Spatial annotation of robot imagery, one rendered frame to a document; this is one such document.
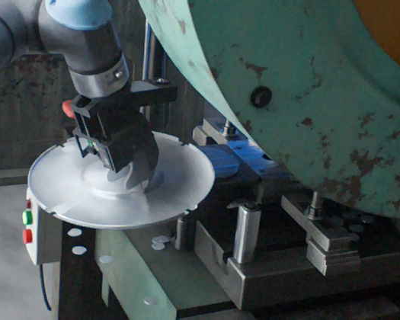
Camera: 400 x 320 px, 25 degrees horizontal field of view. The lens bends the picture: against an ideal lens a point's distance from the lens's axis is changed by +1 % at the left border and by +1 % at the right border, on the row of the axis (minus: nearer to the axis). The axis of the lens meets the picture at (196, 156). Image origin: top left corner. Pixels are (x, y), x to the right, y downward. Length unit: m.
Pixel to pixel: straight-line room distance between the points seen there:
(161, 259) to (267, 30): 0.67
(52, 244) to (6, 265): 0.95
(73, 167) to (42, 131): 1.65
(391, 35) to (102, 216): 0.52
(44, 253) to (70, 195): 0.35
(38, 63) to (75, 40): 1.85
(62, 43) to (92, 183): 0.30
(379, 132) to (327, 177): 0.07
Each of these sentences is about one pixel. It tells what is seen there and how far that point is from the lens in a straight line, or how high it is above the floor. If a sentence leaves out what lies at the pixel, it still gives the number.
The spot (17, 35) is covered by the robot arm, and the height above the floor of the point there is 1.06.
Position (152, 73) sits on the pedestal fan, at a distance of 2.36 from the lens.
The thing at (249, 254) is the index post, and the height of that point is 0.72.
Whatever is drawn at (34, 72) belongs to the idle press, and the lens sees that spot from 3.01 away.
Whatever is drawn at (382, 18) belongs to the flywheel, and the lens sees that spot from 1.03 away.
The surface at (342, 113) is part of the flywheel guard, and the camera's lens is 0.96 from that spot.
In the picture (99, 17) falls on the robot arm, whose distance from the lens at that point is 1.15.
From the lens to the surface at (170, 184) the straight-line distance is 1.39.
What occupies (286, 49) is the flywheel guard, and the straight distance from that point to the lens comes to 0.89.
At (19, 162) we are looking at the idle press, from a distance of 3.11.
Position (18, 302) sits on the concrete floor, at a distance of 2.49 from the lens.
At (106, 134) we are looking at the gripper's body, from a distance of 1.25.
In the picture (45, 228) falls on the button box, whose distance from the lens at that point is 1.68.
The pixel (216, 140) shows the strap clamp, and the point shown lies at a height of 0.74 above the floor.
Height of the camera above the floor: 1.42
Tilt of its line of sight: 25 degrees down
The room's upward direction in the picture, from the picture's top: 6 degrees clockwise
